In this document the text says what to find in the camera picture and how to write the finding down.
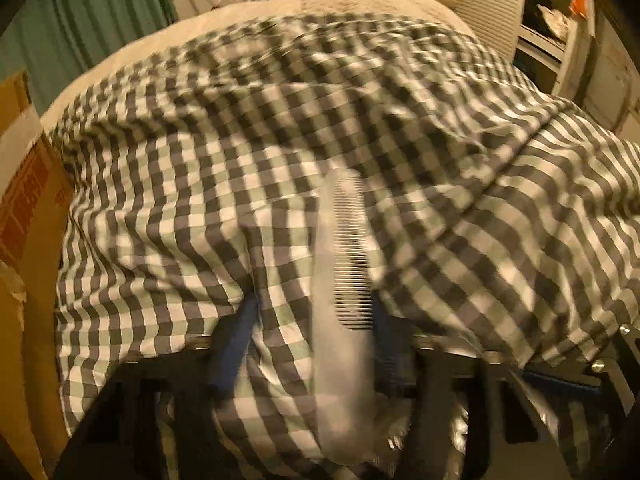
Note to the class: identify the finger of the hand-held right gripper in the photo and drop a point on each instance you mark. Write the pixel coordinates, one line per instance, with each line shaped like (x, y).
(615, 360)

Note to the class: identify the cream blanket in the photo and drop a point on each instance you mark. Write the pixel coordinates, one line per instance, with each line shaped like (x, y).
(150, 45)

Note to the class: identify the green checked sheet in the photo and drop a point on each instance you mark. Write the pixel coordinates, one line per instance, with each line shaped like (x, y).
(250, 160)

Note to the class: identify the white plastic comb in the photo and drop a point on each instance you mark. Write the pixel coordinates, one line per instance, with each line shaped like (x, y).
(345, 310)

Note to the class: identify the brown cardboard box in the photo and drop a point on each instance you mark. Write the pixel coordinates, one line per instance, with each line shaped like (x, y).
(25, 210)

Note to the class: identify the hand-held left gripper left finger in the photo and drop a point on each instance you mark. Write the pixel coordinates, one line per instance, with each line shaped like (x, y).
(235, 340)

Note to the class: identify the orange cloth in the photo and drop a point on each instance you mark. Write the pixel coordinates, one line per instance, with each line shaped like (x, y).
(581, 1)

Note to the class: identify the wide green curtain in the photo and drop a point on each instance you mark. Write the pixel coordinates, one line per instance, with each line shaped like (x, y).
(75, 20)

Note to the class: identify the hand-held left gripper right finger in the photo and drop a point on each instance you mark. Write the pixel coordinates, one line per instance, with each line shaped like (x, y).
(387, 340)

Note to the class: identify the white louvred wardrobe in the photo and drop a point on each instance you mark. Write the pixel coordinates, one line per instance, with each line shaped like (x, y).
(500, 10)

